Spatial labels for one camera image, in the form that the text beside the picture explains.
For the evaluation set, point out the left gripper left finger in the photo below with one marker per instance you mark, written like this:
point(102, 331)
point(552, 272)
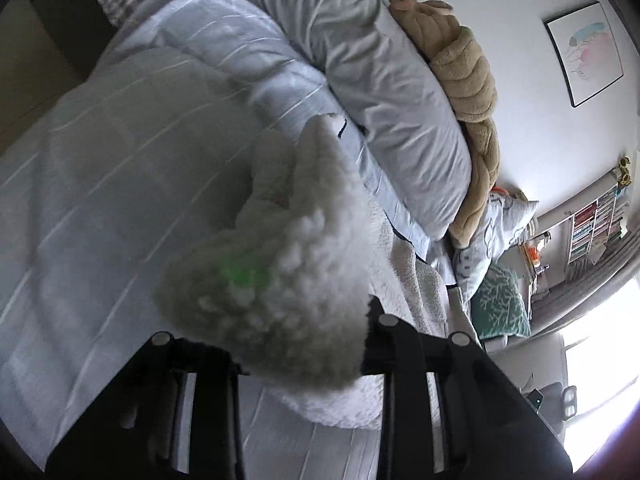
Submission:
point(131, 429)

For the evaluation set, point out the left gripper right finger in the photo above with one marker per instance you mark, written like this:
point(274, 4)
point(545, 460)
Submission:
point(450, 413)

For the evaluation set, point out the white fleece jacket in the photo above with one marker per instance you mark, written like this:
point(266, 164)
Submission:
point(286, 291)

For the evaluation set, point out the green coral pattern cushion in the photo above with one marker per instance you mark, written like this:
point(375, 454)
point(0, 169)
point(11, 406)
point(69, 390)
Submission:
point(498, 308)

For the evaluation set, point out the white printed pillow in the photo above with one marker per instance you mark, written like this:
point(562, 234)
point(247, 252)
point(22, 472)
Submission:
point(503, 224)

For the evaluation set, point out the white bookshelf with books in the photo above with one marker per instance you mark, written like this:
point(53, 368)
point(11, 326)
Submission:
point(595, 225)

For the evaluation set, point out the light blue checked duvet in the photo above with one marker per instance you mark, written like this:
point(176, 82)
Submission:
point(149, 155)

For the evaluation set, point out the tan knitted blanket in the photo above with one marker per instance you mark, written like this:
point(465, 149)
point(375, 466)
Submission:
point(460, 66)

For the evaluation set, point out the grey pillow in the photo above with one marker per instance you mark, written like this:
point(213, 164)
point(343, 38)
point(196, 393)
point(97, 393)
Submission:
point(388, 90)

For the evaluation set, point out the framed wall picture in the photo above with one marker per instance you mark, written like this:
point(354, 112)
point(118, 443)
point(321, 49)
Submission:
point(587, 51)

